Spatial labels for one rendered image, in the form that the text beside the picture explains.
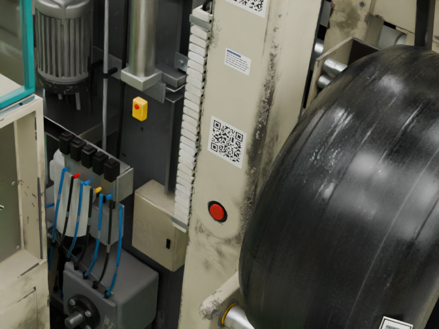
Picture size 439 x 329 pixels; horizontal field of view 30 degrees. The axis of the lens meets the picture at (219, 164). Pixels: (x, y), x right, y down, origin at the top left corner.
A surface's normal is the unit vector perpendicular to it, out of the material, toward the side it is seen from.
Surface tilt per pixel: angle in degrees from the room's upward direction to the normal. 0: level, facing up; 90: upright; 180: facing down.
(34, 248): 90
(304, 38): 90
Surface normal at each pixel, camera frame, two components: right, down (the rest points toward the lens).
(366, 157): -0.29, -0.36
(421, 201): -0.11, -0.17
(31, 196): -0.61, 0.44
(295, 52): 0.79, 0.44
